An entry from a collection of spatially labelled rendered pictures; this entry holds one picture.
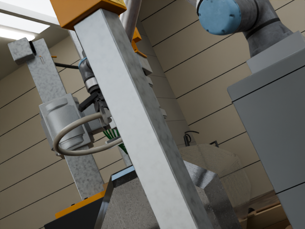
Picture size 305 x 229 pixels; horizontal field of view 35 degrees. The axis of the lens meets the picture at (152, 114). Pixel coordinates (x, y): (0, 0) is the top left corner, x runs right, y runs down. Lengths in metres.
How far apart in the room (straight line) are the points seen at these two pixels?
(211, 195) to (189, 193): 1.41
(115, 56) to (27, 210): 8.96
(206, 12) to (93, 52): 0.83
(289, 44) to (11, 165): 8.58
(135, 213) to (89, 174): 1.07
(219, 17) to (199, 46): 6.32
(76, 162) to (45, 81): 0.66
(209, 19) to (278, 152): 0.54
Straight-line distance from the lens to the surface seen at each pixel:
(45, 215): 9.69
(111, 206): 2.62
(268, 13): 1.96
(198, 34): 8.15
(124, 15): 2.37
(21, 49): 3.75
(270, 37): 1.91
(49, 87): 3.72
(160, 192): 1.00
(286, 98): 1.77
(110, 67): 1.04
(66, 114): 3.58
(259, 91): 1.79
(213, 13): 1.81
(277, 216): 3.47
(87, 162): 3.58
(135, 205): 2.56
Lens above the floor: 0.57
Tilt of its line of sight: 9 degrees up
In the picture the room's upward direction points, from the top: 24 degrees counter-clockwise
